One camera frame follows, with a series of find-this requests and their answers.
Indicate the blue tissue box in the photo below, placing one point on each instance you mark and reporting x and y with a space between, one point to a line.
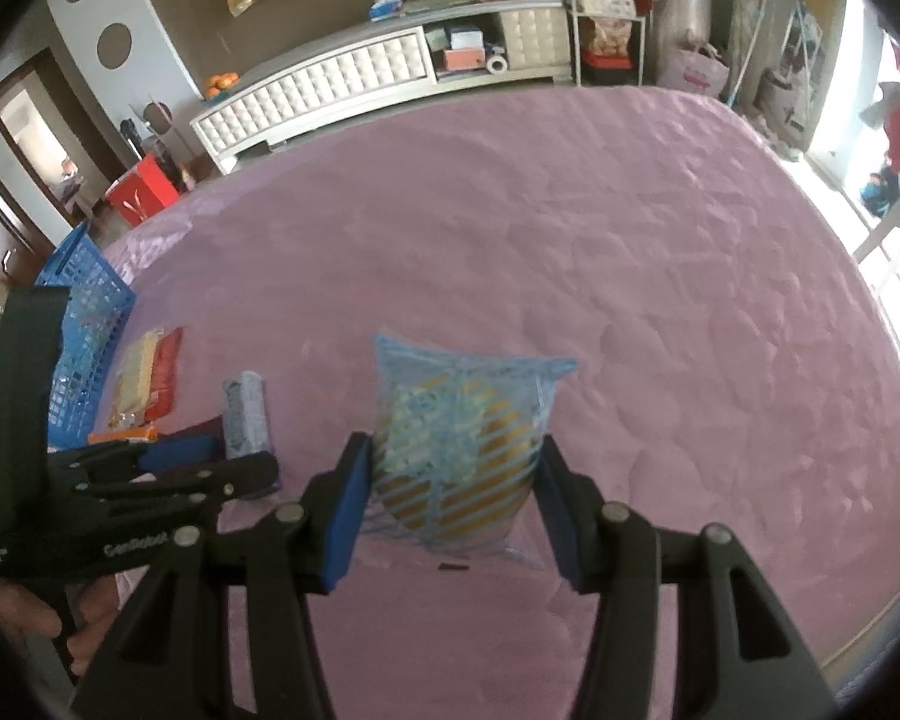
384 9

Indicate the blue plastic basket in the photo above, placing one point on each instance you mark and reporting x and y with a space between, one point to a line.
99 305

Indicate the white tufted tv cabinet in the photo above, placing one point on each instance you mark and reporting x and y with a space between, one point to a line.
383 64

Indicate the person's left hand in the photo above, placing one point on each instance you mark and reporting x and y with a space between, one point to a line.
21 612

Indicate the grey blue snack bar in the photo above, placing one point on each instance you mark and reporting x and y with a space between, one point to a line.
245 422

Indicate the red cracker packet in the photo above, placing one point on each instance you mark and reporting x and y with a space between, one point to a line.
145 385

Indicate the blue striped snack bag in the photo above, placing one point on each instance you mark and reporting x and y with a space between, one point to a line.
456 445

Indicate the oranges on cabinet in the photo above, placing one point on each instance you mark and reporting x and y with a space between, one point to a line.
219 84

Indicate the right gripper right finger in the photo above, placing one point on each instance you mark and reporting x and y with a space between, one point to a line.
603 548

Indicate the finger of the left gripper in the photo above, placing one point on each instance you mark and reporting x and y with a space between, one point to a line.
172 451
217 475

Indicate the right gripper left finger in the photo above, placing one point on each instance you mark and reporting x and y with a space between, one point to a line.
303 548

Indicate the orange long snack packet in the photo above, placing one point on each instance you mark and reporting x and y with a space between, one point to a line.
141 435

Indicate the pink quilted tablecloth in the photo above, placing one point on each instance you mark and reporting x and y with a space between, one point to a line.
732 365

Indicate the white metal shelf rack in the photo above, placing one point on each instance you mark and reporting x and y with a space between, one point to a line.
609 40

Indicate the pink shopping bag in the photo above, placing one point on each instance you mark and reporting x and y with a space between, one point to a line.
696 71

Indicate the red gift box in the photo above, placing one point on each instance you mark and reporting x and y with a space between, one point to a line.
142 192

